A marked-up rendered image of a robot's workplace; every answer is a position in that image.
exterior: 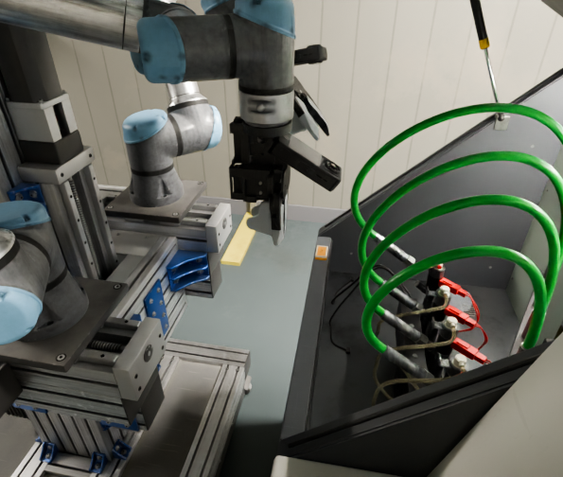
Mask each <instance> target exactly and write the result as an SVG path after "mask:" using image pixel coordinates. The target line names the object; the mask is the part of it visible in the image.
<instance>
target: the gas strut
mask: <svg viewBox="0 0 563 477"><path fill-rule="evenodd" d="M469 2H470V5H471V9H472V14H473V18H474V23H475V27H476V31H477V35H478V40H479V45H480V49H481V50H483V51H484V56H485V60H486V65H487V69H488V74H489V77H490V82H491V86H492V91H493V95H494V99H495V103H497V102H499V98H498V93H497V88H496V84H495V80H494V76H493V71H492V66H491V62H490V58H489V54H488V49H487V48H488V47H489V46H490V43H489V39H488V36H487V31H486V27H485V22H484V15H483V10H482V6H481V1H480V0H469ZM499 103H500V102H499ZM495 118H496V120H495V121H496V122H495V125H494V130H503V131H506V130H507V126H508V123H509V120H510V116H507V115H503V114H502V113H497V114H495Z"/></svg>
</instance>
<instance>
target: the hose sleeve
mask: <svg viewBox="0 0 563 477"><path fill-rule="evenodd" d="M383 239H385V237H384V236H382V235H381V234H380V233H378V234H377V236H376V237H375V238H372V240H373V241H374V242H375V243H376V244H379V243H380V242H381V241H382V240H383ZM386 250H387V251H388V252H389V253H391V254H392V255H393V256H395V257H397V259H399V260H401V261H402V262H405V261H406V260H407V259H408V258H409V255H408V254H406V253H405V252H404V251H402V250H401V249H400V248H398V247H397V246H395V245H394V244H392V245H391V246H390V247H389V248H387V249H386Z"/></svg>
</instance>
